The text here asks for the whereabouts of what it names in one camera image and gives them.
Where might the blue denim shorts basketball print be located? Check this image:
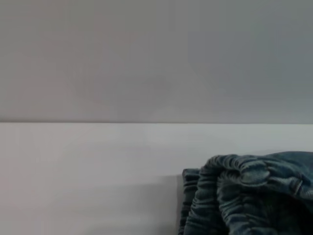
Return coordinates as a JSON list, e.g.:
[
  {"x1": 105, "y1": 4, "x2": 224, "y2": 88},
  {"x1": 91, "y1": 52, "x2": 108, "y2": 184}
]
[{"x1": 177, "y1": 151, "x2": 313, "y2": 235}]

